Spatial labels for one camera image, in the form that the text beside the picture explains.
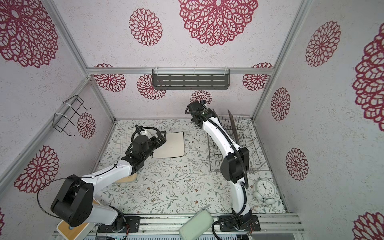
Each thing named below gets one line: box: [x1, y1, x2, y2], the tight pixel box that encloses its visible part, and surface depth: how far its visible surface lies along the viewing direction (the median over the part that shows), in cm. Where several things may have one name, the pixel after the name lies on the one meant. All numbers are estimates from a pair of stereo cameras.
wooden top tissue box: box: [56, 220, 96, 240], surface depth 69 cm
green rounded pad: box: [179, 209, 214, 240], surface depth 72 cm
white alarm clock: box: [253, 179, 277, 205], surface depth 81 cm
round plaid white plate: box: [115, 128, 136, 157], surface depth 108 cm
